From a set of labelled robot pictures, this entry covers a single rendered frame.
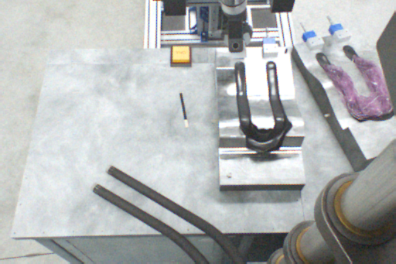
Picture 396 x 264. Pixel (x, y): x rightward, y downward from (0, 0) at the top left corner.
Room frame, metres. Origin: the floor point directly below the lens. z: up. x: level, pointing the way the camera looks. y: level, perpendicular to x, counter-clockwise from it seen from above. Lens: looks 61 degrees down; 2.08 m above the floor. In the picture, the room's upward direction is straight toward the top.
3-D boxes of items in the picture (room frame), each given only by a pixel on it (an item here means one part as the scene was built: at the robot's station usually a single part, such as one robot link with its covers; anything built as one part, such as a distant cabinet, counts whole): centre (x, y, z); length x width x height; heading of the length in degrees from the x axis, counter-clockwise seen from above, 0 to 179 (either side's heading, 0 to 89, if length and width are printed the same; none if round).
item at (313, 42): (1.01, -0.40, 0.86); 0.13 x 0.05 x 0.05; 18
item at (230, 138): (0.68, -0.19, 0.87); 0.50 x 0.26 x 0.14; 1
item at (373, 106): (0.77, -0.54, 0.90); 0.26 x 0.18 x 0.08; 18
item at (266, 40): (0.95, -0.25, 0.89); 0.13 x 0.05 x 0.05; 1
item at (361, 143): (0.77, -0.55, 0.86); 0.50 x 0.26 x 0.11; 18
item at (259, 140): (0.69, -0.20, 0.92); 0.35 x 0.16 x 0.09; 1
